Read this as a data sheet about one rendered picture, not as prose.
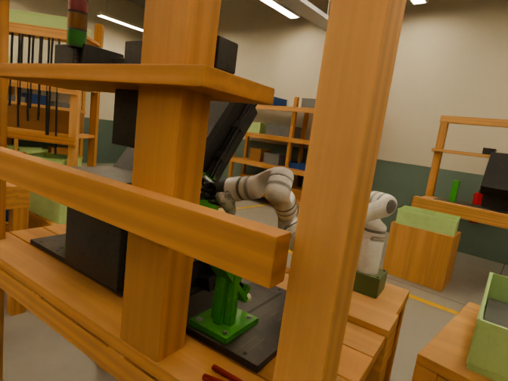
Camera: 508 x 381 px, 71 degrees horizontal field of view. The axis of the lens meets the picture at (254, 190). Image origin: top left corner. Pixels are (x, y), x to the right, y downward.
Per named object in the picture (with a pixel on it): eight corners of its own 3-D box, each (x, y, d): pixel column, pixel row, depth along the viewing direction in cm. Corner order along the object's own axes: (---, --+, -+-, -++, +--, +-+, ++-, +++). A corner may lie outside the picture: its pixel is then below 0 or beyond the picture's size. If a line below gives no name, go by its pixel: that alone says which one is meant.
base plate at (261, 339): (121, 227, 177) (121, 224, 177) (326, 311, 118) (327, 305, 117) (29, 243, 142) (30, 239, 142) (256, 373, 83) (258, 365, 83)
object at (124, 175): (110, 251, 140) (116, 165, 134) (162, 277, 123) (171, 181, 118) (63, 262, 124) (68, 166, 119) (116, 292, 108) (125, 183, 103)
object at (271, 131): (348, 230, 611) (372, 100, 576) (224, 193, 795) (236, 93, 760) (361, 226, 653) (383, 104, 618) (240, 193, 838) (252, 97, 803)
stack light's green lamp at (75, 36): (79, 50, 103) (80, 34, 103) (89, 50, 101) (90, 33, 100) (62, 45, 99) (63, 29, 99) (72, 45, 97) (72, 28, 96)
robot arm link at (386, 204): (348, 235, 130) (331, 227, 138) (400, 215, 141) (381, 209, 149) (347, 212, 127) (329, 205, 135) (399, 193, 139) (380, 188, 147)
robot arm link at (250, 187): (243, 166, 106) (235, 191, 102) (289, 161, 97) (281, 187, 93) (255, 179, 111) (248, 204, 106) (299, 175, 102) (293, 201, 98)
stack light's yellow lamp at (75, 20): (80, 34, 103) (81, 17, 102) (90, 33, 100) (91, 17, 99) (63, 29, 99) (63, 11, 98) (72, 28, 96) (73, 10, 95)
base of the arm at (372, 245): (356, 264, 153) (363, 226, 151) (379, 270, 150) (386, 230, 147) (353, 270, 145) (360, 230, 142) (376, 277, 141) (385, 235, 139)
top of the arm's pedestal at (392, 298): (338, 275, 171) (339, 267, 170) (408, 298, 154) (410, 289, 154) (311, 295, 144) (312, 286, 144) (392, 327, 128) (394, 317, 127)
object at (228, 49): (190, 73, 92) (192, 45, 91) (235, 74, 84) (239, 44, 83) (169, 67, 86) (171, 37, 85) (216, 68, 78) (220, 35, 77)
